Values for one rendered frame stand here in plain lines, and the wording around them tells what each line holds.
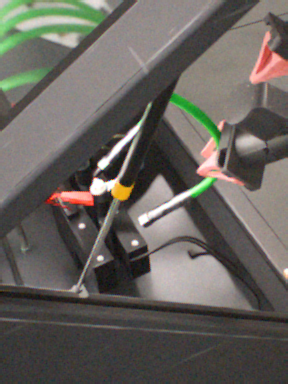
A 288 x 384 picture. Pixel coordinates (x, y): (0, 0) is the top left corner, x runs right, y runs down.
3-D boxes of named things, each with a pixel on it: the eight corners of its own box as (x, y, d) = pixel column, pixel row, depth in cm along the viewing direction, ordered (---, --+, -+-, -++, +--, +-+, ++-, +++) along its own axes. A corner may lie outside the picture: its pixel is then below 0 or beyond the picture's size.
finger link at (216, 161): (179, 176, 124) (224, 161, 117) (189, 133, 127) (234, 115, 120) (213, 197, 127) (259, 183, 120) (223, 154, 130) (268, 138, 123)
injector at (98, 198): (135, 262, 156) (122, 185, 140) (110, 274, 155) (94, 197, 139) (129, 251, 157) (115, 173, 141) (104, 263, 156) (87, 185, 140)
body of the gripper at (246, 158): (216, 172, 117) (255, 159, 112) (231, 108, 122) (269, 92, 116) (250, 193, 120) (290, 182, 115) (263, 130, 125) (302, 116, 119)
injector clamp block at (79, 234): (155, 294, 158) (147, 243, 147) (104, 317, 156) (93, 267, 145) (81, 172, 179) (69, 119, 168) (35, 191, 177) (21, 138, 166)
